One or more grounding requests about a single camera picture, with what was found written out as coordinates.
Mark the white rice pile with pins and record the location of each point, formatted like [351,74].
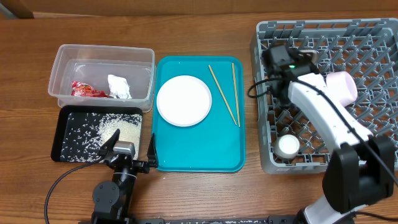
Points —
[85,133]

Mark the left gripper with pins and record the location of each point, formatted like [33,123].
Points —
[144,166]

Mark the wooden chopstick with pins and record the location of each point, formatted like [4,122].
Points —
[236,94]
[222,94]

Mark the grey dish rack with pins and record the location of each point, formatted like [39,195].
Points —
[365,48]

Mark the clear plastic bin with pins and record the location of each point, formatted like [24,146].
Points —
[92,64]

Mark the black food tray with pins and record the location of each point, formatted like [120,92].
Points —
[66,110]

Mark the small white plate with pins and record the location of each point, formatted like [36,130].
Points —
[342,86]

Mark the teal plastic tray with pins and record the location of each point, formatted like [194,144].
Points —
[216,144]

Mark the white napkin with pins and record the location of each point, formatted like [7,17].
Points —
[118,87]

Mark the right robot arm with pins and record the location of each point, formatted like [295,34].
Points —
[361,167]

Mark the large white plate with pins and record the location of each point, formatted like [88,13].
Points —
[184,101]

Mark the red sauce packet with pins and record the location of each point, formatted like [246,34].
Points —
[83,89]

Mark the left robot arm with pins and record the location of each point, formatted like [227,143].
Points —
[112,198]

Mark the white cup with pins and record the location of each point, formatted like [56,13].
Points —
[286,147]

